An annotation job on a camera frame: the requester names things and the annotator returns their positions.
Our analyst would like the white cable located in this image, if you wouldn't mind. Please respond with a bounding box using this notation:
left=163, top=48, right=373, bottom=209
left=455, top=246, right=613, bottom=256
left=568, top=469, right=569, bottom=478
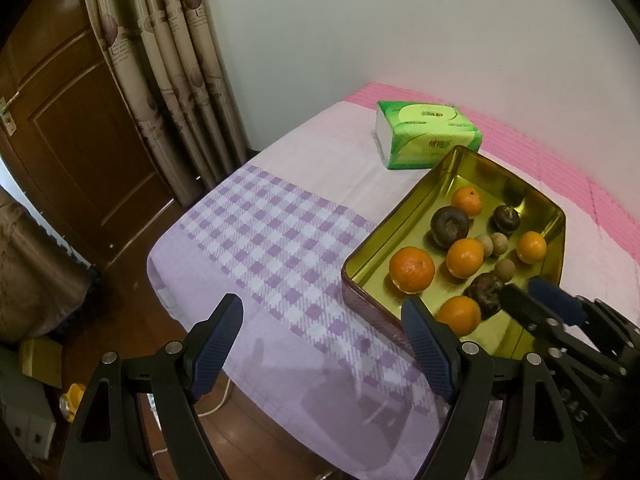
left=150, top=375, right=236, bottom=456

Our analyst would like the green tissue pack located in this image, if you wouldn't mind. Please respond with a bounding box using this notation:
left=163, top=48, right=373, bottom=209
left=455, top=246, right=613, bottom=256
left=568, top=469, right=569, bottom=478
left=375, top=100, right=483, bottom=171

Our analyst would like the small yellow container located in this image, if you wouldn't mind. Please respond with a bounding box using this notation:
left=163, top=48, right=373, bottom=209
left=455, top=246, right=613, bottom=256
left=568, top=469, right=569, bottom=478
left=60, top=382, right=88, bottom=423

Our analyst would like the small orange mandarin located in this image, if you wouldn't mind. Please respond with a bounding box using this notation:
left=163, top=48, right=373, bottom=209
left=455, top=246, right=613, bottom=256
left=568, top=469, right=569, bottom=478
left=516, top=230, right=548, bottom=264
left=435, top=295, right=482, bottom=337
left=451, top=186, right=484, bottom=217
left=389, top=246, right=436, bottom=295
left=445, top=238, right=485, bottom=279

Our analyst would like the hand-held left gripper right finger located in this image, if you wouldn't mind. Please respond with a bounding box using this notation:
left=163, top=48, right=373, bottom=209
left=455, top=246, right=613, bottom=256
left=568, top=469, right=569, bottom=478
left=401, top=295, right=583, bottom=480

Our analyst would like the brass door latch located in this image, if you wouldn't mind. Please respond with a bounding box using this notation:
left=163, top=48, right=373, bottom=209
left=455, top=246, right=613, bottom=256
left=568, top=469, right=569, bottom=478
left=0, top=96, right=16, bottom=136

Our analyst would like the beige patterned curtain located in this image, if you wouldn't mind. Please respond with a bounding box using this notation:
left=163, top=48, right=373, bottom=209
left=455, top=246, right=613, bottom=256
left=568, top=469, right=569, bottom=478
left=80, top=0, right=248, bottom=206

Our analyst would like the brown wooden door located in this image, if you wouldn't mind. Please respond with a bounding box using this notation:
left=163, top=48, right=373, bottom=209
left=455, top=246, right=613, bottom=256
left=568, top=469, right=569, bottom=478
left=0, top=0, right=176, bottom=271

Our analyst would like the yellow cardboard box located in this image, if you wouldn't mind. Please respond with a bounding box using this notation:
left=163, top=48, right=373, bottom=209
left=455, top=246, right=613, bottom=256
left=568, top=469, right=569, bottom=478
left=19, top=337, right=63, bottom=388

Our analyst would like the gold and maroon tin box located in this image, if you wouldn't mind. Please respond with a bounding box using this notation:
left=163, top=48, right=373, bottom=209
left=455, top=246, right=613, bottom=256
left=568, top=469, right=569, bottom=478
left=341, top=145, right=567, bottom=361

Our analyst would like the pink purple checked cloth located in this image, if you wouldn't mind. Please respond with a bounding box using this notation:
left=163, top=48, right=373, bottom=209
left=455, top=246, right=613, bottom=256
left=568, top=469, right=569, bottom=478
left=147, top=100, right=640, bottom=480

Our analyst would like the brown cloth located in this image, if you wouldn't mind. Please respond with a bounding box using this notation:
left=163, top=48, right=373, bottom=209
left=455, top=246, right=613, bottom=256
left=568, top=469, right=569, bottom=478
left=0, top=187, right=93, bottom=343

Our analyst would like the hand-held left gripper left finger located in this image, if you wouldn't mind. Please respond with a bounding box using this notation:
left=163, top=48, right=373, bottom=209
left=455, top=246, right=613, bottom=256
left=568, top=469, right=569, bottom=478
left=59, top=293, right=245, bottom=480

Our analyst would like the white power strip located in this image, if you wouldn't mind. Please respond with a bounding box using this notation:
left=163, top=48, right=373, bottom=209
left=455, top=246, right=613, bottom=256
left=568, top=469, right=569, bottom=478
left=7, top=400, right=58, bottom=461

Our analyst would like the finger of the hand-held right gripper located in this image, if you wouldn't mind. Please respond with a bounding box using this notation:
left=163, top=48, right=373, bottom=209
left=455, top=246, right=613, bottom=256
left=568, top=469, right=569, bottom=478
left=499, top=284, right=568, bottom=341
left=527, top=276, right=601, bottom=326

